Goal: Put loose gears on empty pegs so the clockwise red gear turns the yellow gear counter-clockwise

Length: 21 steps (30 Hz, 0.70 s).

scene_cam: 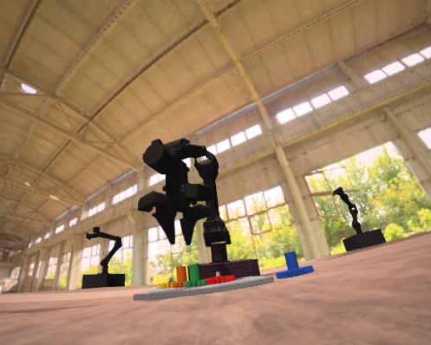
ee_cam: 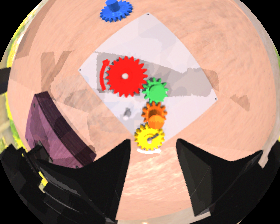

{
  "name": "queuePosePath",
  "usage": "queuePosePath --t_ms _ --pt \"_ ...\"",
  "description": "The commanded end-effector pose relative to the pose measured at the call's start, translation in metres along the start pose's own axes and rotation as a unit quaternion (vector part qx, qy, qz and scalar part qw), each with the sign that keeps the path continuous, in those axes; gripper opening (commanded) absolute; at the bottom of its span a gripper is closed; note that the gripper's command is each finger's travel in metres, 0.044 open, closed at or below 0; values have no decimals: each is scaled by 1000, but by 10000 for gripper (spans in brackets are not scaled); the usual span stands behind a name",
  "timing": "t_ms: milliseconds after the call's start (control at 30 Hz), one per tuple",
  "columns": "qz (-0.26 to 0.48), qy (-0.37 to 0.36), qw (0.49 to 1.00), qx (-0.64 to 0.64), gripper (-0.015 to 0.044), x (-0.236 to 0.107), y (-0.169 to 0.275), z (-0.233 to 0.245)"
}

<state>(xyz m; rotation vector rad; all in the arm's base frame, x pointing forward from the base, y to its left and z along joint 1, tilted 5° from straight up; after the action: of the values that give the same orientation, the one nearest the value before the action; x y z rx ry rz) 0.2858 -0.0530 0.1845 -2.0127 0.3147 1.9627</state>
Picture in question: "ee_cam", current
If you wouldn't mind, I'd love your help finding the green gear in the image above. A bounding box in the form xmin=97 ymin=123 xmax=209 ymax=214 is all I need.
xmin=141 ymin=77 xmax=168 ymax=104

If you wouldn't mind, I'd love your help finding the orange gear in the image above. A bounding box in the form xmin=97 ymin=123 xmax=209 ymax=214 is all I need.
xmin=141 ymin=101 xmax=167 ymax=129

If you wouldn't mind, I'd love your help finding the red gear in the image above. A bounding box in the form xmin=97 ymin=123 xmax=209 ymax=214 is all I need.
xmin=105 ymin=56 xmax=148 ymax=97

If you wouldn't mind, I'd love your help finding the yellow gear with black stripe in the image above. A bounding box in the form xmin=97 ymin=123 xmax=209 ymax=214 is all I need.
xmin=135 ymin=123 xmax=165 ymax=151

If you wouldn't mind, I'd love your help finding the blue gear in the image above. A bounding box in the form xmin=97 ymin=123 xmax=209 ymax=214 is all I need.
xmin=100 ymin=0 xmax=132 ymax=23

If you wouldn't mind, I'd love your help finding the red curved arrow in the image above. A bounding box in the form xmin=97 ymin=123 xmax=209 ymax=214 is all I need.
xmin=100 ymin=59 xmax=109 ymax=91

